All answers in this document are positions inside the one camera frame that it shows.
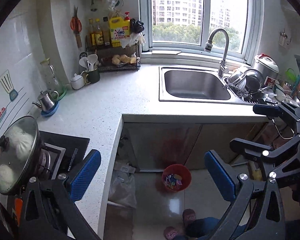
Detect red trash bin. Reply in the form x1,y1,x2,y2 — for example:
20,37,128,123
161,164,192,192

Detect dark steel wool scrubber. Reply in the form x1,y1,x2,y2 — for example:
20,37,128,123
228,83,249,100

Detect black wok pan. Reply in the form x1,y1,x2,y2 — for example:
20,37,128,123
245,69,263,92

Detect black gas stove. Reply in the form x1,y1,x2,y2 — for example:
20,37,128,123
5,129,91,205

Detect steel bowl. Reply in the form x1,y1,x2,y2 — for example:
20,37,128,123
226,66,248,89

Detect white rice cooker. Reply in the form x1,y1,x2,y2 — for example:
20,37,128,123
253,54,279,86

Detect person's blue jeans legs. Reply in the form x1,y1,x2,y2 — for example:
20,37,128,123
175,217,219,239

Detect curved steel faucet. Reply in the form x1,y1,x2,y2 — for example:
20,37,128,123
205,28,231,78

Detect glass pot lid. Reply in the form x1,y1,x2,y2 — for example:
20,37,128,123
0,115,42,195

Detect blue coaster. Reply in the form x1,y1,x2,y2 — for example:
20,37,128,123
41,101,59,117

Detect stainless steel sink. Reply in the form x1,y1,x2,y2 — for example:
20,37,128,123
159,66,246,105

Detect small steel teapot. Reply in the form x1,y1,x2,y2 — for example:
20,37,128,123
32,90,59,112

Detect green coaster tray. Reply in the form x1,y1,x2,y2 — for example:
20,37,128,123
57,88,67,101

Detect white ceramic sugar pot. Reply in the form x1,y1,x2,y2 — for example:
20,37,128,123
70,74,85,90

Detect dark utensil holder mug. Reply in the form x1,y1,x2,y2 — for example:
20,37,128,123
81,69,100,85

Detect white rice spoon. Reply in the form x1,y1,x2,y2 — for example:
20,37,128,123
79,54,99,72

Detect ginger roots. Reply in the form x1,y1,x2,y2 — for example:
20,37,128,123
111,54,136,65

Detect dark sauce bottle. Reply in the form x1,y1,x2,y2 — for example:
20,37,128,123
95,18,104,46

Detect white plastic bag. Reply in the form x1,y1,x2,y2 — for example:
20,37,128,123
120,32,146,48

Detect yellow detergent jug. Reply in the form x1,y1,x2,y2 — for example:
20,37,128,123
109,16,130,48

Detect black plastic bag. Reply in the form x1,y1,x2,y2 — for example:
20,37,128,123
130,18,145,34

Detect black wire rack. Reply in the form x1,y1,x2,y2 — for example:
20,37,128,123
84,35,141,73

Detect window frame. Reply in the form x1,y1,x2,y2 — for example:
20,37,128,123
139,0,264,64

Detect red handled scissors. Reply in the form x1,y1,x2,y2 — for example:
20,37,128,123
70,6,82,48

